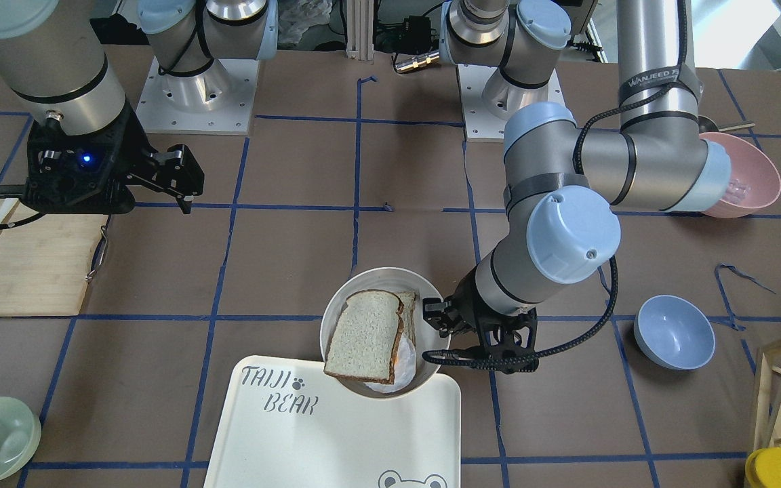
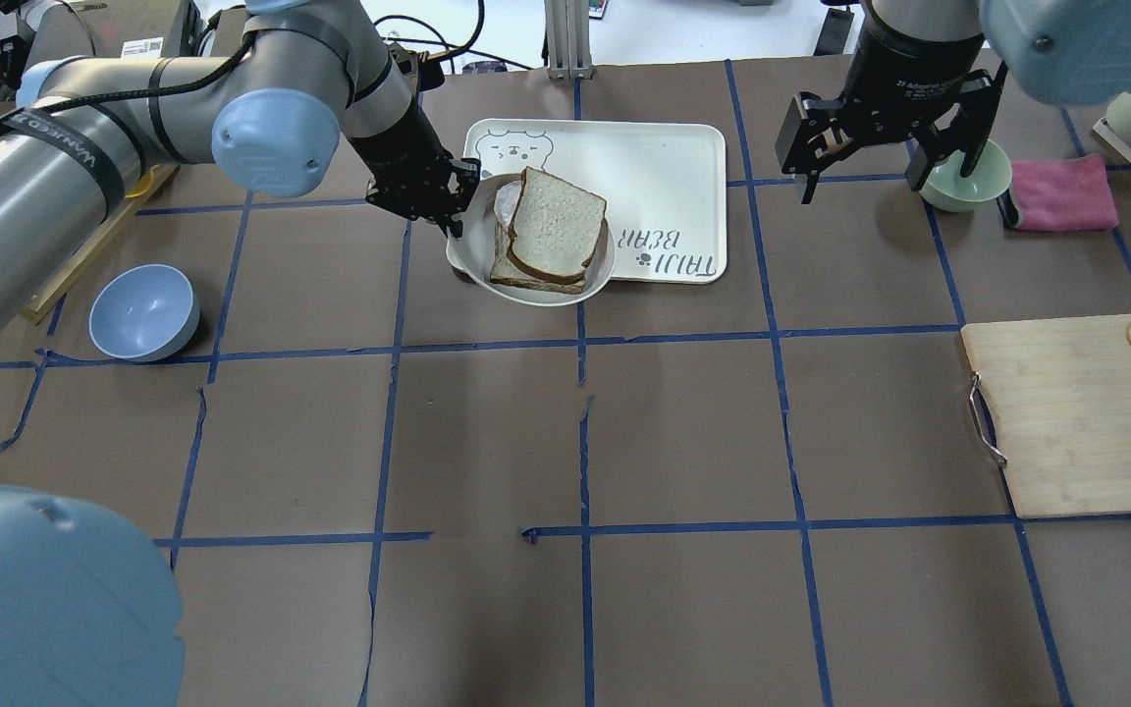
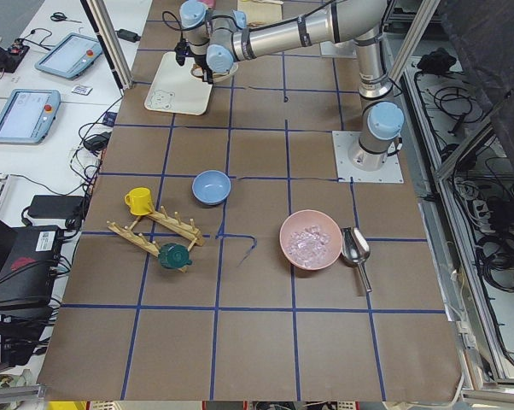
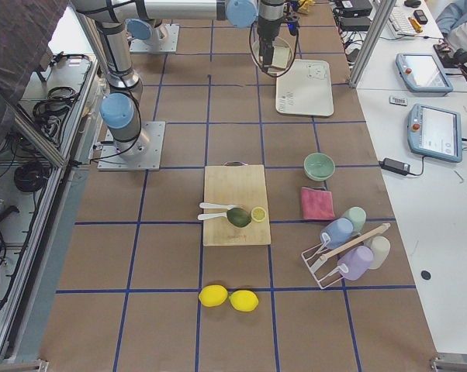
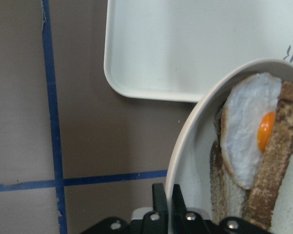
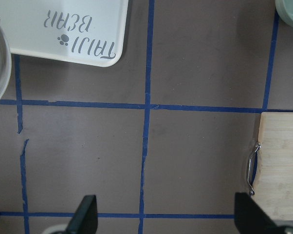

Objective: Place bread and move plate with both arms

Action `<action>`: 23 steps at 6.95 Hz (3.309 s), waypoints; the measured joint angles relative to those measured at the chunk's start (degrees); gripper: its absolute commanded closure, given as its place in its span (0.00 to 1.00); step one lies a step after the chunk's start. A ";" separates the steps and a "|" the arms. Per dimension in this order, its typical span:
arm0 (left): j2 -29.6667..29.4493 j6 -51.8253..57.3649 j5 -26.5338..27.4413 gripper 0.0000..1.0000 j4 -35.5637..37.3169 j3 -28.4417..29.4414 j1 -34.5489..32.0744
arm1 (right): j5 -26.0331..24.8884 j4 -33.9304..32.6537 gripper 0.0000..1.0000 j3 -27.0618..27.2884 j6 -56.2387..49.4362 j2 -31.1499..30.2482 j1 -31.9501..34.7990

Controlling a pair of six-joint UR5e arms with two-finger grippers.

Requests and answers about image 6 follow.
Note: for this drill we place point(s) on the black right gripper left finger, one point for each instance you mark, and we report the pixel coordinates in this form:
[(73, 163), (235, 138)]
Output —
[(85, 218)]

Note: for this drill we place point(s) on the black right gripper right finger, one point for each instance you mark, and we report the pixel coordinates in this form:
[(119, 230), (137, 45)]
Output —
[(249, 218)]

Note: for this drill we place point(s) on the white round plate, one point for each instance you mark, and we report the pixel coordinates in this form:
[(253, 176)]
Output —
[(5, 63)]

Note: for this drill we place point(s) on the wooden cutting board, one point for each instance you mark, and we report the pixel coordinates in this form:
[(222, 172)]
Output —
[(273, 184)]

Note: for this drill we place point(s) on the cream bear serving tray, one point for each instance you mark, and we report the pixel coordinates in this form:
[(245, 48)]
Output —
[(89, 32)]

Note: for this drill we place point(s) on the green bowl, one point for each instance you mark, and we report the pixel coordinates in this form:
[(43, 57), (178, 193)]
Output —
[(285, 10)]

